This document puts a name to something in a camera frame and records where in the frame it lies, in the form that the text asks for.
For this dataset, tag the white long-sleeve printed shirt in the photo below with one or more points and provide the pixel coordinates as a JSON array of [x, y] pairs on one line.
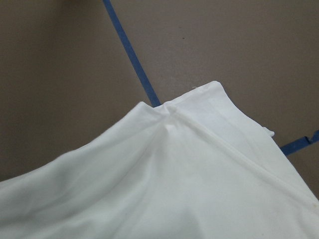
[[195, 167]]

